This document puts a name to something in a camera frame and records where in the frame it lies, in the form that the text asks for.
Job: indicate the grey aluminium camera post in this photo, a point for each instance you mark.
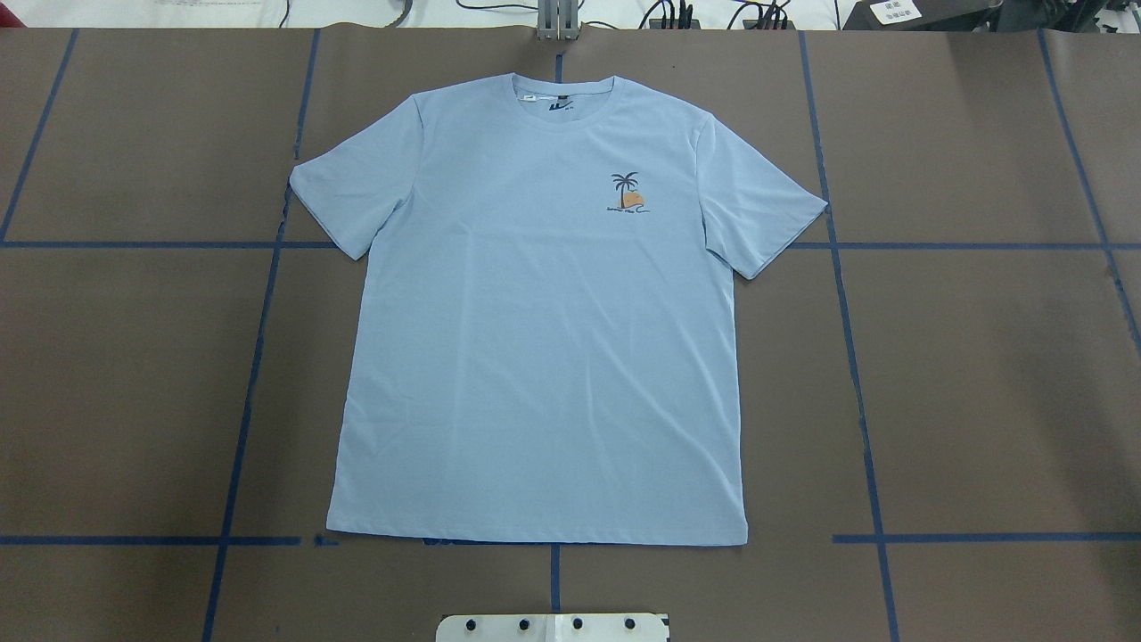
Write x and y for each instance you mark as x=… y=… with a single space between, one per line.
x=558 y=20

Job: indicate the right grey USB hub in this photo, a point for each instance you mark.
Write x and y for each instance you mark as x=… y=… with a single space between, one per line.
x=761 y=16

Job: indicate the light blue t-shirt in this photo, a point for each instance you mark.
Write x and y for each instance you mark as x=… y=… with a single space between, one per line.
x=546 y=342

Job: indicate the left grey USB hub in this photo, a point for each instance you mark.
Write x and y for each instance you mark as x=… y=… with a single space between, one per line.
x=670 y=16

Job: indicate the grey usb hub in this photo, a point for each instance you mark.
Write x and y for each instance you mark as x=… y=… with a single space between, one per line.
x=670 y=16
x=761 y=16

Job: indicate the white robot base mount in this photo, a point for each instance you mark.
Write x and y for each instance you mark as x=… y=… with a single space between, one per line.
x=555 y=627

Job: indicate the black box with label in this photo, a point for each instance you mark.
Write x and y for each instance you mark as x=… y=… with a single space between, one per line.
x=942 y=16

